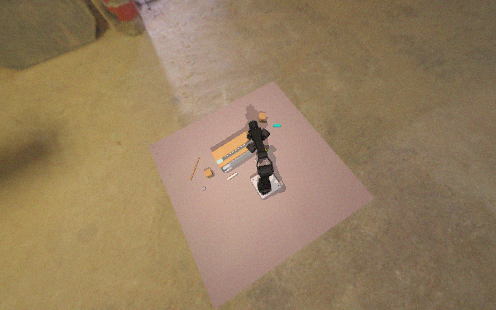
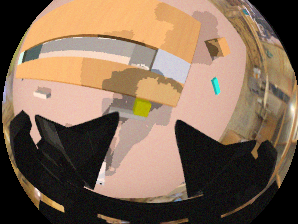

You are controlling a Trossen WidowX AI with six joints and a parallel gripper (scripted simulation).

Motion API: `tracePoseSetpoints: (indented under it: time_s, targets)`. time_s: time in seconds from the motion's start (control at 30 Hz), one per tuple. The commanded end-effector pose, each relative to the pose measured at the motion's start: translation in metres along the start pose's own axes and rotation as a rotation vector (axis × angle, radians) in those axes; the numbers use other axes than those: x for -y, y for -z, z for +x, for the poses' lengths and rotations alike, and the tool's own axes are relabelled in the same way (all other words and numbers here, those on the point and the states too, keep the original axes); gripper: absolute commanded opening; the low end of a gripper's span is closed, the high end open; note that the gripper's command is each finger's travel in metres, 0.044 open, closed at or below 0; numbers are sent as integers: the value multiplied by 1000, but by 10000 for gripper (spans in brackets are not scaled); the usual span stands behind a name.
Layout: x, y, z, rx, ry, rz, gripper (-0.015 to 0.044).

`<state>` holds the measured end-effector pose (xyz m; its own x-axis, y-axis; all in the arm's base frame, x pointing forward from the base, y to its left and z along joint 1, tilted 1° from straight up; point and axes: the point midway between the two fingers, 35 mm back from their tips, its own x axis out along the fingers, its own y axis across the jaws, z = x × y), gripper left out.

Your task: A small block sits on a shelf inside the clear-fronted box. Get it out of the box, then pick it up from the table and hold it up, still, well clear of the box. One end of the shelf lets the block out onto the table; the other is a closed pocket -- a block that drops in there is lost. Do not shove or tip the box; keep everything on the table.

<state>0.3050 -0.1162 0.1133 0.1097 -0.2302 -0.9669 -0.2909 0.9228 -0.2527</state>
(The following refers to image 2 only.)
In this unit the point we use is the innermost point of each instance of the small yellow block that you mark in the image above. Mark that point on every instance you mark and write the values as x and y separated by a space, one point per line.
142 107

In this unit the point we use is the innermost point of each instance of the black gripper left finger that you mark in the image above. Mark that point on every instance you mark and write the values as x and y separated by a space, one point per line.
84 145

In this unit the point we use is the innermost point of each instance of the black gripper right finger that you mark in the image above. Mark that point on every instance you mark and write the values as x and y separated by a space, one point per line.
203 158

